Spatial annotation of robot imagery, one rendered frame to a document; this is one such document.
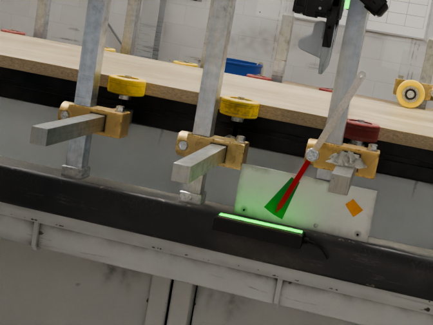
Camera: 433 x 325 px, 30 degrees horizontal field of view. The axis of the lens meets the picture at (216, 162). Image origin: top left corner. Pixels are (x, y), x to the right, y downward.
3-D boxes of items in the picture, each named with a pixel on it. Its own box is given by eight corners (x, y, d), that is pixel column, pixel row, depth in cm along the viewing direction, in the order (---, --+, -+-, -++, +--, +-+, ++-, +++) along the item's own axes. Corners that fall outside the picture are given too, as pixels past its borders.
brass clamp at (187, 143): (240, 171, 154) (244, 145, 153) (173, 157, 157) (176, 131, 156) (245, 166, 160) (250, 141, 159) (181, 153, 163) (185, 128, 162)
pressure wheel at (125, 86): (145, 133, 174) (153, 80, 172) (113, 131, 169) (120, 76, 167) (127, 125, 180) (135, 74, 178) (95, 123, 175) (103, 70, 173)
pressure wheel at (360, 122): (368, 182, 160) (380, 125, 158) (328, 173, 162) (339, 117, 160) (370, 175, 168) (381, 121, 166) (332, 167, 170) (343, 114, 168)
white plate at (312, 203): (366, 243, 151) (377, 191, 149) (232, 213, 156) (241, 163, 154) (366, 242, 152) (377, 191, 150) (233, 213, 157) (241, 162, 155)
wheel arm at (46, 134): (46, 151, 134) (49, 126, 133) (27, 147, 135) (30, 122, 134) (131, 127, 176) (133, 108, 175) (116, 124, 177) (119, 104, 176)
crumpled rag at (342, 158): (365, 171, 131) (368, 157, 131) (324, 162, 133) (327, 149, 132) (368, 164, 140) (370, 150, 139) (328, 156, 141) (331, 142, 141)
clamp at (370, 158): (374, 180, 149) (379, 153, 149) (302, 165, 152) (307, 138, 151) (375, 175, 155) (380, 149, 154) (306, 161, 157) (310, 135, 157)
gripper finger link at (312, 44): (294, 69, 145) (303, 17, 143) (327, 75, 144) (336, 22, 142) (291, 69, 142) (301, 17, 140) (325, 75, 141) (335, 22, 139)
